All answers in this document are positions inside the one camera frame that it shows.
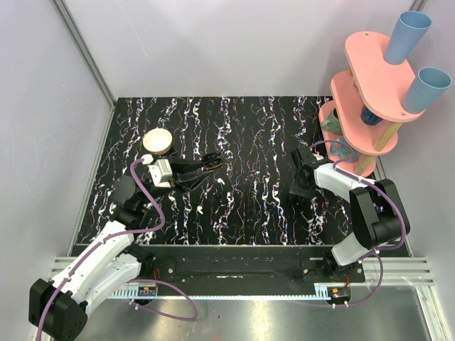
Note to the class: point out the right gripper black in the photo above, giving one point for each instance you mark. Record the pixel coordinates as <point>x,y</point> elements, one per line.
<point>295,188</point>

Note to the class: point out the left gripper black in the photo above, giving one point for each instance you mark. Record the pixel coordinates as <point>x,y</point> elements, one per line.
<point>176,174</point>

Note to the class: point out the black earbud charging case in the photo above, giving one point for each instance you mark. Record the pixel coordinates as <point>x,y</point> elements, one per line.
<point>212,161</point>

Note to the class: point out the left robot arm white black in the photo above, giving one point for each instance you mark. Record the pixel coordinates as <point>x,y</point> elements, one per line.
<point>60,307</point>

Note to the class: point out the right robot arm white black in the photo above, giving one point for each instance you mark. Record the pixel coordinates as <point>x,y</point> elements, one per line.
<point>378,216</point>

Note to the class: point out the blue patterned mug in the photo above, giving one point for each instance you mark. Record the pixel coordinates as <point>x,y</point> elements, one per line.
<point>341,148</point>

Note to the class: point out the cream round bowl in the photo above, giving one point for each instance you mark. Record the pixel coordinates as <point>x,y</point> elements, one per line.
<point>158,141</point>

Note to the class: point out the green ceramic mug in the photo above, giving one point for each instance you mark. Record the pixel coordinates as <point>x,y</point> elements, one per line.
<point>332,123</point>

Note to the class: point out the pink three tier shelf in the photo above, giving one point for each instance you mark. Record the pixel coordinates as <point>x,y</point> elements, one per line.
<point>372,82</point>

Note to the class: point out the black marble mat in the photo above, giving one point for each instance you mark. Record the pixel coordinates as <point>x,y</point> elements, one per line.
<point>255,136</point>

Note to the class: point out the dark blue cup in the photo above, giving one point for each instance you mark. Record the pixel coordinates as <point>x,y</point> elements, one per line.
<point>368,117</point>

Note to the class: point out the blue cup front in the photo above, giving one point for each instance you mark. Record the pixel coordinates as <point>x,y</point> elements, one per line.
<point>428,85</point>

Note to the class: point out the blue cup rear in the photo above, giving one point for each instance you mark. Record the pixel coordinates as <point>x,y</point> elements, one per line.
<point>408,31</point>

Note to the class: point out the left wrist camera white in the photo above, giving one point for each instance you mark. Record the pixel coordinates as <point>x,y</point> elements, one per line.
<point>159,169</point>

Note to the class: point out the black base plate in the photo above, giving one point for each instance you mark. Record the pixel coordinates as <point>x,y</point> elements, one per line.
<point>306,263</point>

